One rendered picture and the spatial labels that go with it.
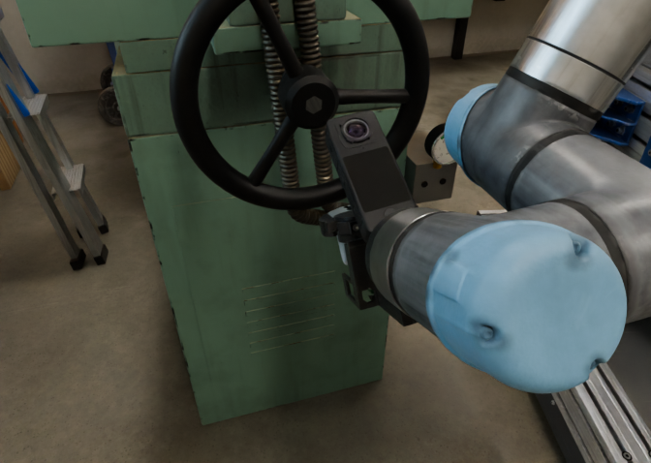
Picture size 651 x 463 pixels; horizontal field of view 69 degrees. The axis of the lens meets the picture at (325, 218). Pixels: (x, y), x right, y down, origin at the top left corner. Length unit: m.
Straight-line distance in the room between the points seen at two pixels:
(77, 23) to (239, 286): 0.49
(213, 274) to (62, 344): 0.70
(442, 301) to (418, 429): 0.96
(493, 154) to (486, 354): 0.18
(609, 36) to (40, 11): 0.59
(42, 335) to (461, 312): 1.39
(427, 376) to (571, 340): 1.05
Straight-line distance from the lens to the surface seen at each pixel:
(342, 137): 0.40
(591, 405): 1.04
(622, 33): 0.37
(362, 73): 0.74
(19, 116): 1.48
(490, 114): 0.38
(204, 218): 0.79
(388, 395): 1.22
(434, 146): 0.77
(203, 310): 0.92
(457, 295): 0.22
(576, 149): 0.33
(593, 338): 0.24
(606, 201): 0.29
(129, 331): 1.44
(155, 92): 0.70
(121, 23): 0.68
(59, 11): 0.69
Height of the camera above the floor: 0.99
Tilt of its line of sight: 35 degrees down
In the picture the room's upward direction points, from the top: straight up
